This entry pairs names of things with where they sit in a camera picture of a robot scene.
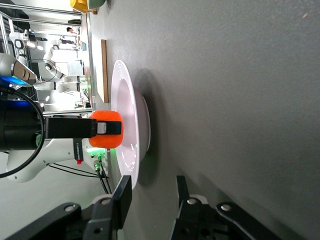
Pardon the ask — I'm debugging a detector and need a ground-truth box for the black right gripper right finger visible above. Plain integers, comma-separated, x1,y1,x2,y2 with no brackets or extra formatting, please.
176,175,192,213

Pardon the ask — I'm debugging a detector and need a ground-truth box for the yellow cup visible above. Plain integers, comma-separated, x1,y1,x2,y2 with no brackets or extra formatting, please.
69,0,88,15

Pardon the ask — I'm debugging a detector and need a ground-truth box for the grey metal frame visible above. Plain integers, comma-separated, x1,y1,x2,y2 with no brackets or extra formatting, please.
0,2,85,56

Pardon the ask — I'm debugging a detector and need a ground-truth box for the wooden cutting board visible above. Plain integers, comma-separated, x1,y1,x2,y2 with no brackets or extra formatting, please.
96,39,110,104

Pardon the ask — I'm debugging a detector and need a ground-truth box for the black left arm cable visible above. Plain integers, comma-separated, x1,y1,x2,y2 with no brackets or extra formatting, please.
0,86,47,179

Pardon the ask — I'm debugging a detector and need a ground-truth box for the orange fruit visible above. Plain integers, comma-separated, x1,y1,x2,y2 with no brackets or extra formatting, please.
88,110,125,150

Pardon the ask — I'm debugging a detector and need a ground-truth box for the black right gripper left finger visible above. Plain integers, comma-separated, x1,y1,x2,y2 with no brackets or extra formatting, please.
111,174,133,230

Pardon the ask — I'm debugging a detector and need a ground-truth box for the white round plate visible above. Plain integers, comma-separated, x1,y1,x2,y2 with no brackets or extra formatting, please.
110,59,152,191

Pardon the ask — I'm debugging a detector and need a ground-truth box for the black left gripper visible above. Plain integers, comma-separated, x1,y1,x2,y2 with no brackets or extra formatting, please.
0,98,124,153

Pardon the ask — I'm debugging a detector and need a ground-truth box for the pale green bowl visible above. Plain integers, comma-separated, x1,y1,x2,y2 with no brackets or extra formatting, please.
86,0,107,10

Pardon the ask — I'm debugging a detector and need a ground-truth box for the black left base cable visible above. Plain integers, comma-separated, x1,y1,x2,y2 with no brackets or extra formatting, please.
97,152,113,195
92,159,110,195

